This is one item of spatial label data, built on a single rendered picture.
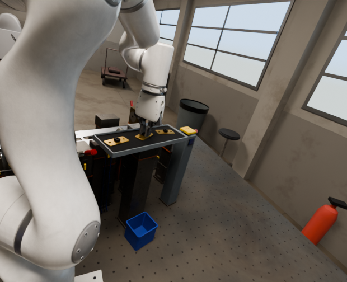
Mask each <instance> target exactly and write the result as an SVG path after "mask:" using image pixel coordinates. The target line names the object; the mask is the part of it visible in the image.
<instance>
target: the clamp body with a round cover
mask: <svg viewBox="0 0 347 282"><path fill-rule="evenodd" d="M115 159H116V158H111V157H110V156H109V155H108V154H107V153H106V156H105V158H104V164H103V170H102V181H101V192H100V203H99V210H101V214H102V213H103V212H102V209H104V208H105V207H106V211H107V212H108V211H109V210H108V209H107V206H110V204H111V203H110V195H111V187H112V182H111V178H112V169H113V165H114V164H115ZM106 211H105V209H104V213H105V212H106Z"/></svg>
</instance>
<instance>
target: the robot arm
mask: <svg viewBox="0 0 347 282"><path fill-rule="evenodd" d="M0 7H3V8H7V9H11V10H16V11H22V12H26V20H25V24H24V27H23V29H22V31H21V33H20V35H19V36H18V38H17V40H16V42H15V44H14V45H13V47H12V49H11V50H10V51H9V52H8V53H7V54H6V55H5V56H4V57H3V58H2V60H1V61H0V144H1V147H2V150H3V153H4V156H5V158H6V160H7V162H8V164H9V166H10V168H11V170H12V171H13V173H14V174H15V176H7V177H3V178H0V278H1V280H2V281H3V282H74V275H75V265H77V264H78V263H80V262H81V261H82V260H83V259H84V258H85V257H86V256H87V255H88V254H89V253H90V252H91V251H92V250H93V247H94V245H95V243H96V241H97V238H98V236H99V234H100V224H101V219H100V211H99V207H98V204H97V201H96V199H95V196H94V194H93V191H92V189H91V186H90V183H89V181H88V179H87V177H86V175H85V172H84V170H83V168H82V165H81V163H80V160H79V158H78V153H77V148H76V144H75V139H74V110H75V96H76V88H77V83H78V80H79V77H80V75H81V73H82V71H83V69H84V67H85V65H86V64H87V62H88V61H89V59H90V58H91V57H92V56H93V54H94V53H95V52H96V50H97V49H98V48H99V47H100V46H101V45H102V44H103V43H104V41H105V40H106V39H107V38H108V37H109V35H110V34H111V32H112V30H113V29H114V27H115V24H116V22H117V20H118V19H119V20H120V22H121V24H122V26H123V28H124V30H125V31H124V33H123V35H122V37H121V39H120V42H119V52H120V55H121V57H122V58H123V60H124V61H125V63H126V64H127V66H128V67H129V68H131V69H133V70H135V71H137V72H141V73H143V81H142V90H141V91H140V93H139V96H138V99H137V104H136V107H135V113H134V116H135V117H136V118H137V119H138V121H139V124H140V128H139V134H140V135H142V133H143V132H145V135H144V136H145V137H148V136H150V134H151V131H152V127H154V126H160V125H162V121H161V120H162V118H163V112H164V108H165V96H164V95H163V93H164V92H166V91H167V89H166V83H167V79H168V74H169V70H170V65H171V61H172V56H173V52H174V47H173V46H172V45H169V44H166V43H162V42H159V39H160V25H159V22H158V18H157V14H156V10H155V7H154V4H153V0H0ZM146 48H148V49H147V50H145V49H146ZM146 119H147V120H149V122H148V127H147V128H146Z"/></svg>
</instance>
